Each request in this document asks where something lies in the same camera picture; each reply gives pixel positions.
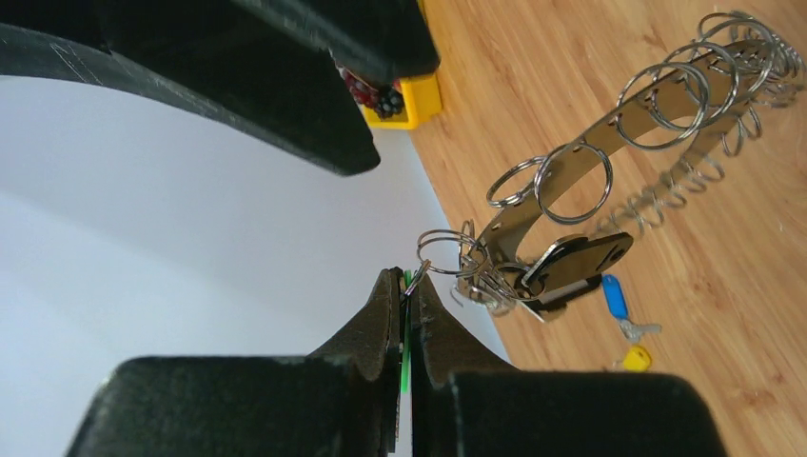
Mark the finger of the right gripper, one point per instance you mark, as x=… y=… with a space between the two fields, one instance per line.
x=268 y=69

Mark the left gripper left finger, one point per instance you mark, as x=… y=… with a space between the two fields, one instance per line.
x=342 y=399

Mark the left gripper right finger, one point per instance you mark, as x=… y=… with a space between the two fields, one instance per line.
x=468 y=401

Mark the green tag key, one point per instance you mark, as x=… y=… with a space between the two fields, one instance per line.
x=411 y=280

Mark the black key fob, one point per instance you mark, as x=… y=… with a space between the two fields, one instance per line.
x=572 y=267

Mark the red cherry bunch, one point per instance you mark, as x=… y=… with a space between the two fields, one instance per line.
x=362 y=93

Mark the dark grape bunch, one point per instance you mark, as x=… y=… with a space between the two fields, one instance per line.
x=389 y=103

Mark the yellow plastic bin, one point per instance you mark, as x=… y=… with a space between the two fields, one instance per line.
x=421 y=102

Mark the yellow tag key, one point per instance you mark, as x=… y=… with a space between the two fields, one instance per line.
x=636 y=359

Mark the blue tag key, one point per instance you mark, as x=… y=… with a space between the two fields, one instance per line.
x=619 y=310

